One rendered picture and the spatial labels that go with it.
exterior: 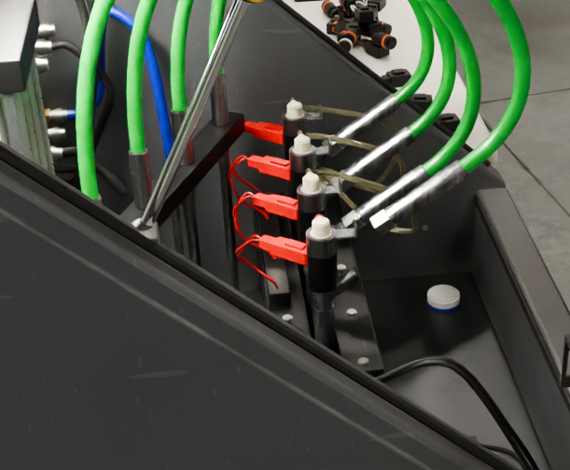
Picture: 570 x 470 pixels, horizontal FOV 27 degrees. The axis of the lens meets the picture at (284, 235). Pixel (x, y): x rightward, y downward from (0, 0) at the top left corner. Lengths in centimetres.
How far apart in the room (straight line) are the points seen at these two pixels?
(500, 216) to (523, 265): 10
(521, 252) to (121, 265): 74
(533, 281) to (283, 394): 61
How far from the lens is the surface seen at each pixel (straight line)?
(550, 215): 322
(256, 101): 133
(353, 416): 73
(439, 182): 104
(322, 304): 109
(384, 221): 105
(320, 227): 104
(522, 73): 101
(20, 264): 65
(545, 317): 122
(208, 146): 122
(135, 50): 105
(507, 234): 135
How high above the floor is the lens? 167
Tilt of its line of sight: 32 degrees down
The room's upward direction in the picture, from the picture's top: 3 degrees counter-clockwise
